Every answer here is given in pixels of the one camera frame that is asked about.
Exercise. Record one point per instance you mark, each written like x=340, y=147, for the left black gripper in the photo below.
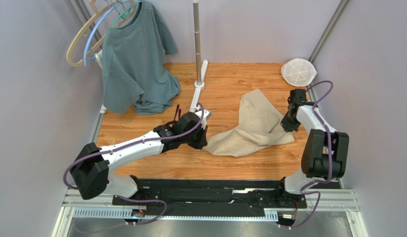
x=202, y=141

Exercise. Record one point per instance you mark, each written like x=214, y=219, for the white rack base foot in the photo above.
x=199, y=88

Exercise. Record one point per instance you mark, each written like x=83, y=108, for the beige wooden hanger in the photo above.
x=75, y=51

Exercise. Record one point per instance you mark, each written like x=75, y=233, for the green plastic hanger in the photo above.
x=126, y=13

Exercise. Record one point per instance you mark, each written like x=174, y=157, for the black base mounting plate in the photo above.
x=214, y=198

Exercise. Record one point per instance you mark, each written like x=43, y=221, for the teal green t-shirt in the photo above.
x=133, y=59

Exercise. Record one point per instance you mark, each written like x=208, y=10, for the beige cloth napkin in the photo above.
x=259, y=127

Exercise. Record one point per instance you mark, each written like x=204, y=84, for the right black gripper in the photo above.
x=288, y=122

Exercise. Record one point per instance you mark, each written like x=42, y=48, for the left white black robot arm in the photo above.
x=93, y=169

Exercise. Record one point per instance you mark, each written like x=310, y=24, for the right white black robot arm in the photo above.
x=325, y=154

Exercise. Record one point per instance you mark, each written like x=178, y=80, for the white plastic mesh basket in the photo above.
x=298, y=72

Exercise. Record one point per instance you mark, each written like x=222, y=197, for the aluminium frame rail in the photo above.
x=332, y=211

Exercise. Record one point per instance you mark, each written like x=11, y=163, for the blue plastic hanger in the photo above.
x=97, y=19

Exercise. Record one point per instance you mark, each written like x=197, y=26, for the metal garment rack pole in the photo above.
x=197, y=42

